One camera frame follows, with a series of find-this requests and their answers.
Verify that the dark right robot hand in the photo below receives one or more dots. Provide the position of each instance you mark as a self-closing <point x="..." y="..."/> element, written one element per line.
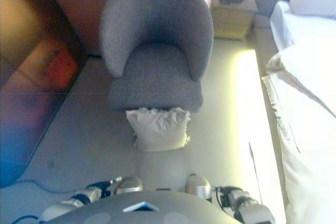
<point x="225" y="195"/>

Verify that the dark left robot hand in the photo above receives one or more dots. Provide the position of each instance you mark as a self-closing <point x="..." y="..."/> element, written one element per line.
<point x="109" y="187"/>

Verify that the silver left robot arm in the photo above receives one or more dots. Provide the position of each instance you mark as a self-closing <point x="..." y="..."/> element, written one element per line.
<point x="78" y="197"/>

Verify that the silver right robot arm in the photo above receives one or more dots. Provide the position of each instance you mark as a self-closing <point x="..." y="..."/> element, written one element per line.
<point x="252" y="212"/>

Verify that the white fringed cushion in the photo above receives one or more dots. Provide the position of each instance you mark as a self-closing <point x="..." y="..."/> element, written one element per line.
<point x="157" y="132"/>

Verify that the grey left robot foot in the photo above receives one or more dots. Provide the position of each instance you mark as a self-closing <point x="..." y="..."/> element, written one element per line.
<point x="130" y="185"/>

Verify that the grey robot foot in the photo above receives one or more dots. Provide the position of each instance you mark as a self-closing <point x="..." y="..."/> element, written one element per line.
<point x="197" y="186"/>
<point x="130" y="185"/>

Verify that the grey right robot foot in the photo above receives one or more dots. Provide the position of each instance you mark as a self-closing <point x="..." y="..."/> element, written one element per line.
<point x="197" y="186"/>

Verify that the grey robot torso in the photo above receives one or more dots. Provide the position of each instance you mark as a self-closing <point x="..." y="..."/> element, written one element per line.
<point x="147" y="216"/>

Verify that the bed with white duvet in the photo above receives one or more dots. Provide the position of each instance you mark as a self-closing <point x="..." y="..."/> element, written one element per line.
<point x="309" y="119"/>

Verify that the grey upholstered tub armchair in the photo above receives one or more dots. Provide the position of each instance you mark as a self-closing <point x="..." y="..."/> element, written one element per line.
<point x="157" y="77"/>

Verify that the orange red box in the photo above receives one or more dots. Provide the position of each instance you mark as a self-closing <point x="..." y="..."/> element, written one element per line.
<point x="61" y="69"/>

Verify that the brown wooden cabinet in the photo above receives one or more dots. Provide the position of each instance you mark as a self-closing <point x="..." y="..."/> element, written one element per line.
<point x="29" y="51"/>

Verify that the light wooden nightstand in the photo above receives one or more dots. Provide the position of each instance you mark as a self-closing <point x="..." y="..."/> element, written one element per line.
<point x="232" y="23"/>

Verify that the light blue bed mattress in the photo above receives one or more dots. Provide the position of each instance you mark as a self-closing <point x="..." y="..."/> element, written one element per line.
<point x="294" y="28"/>

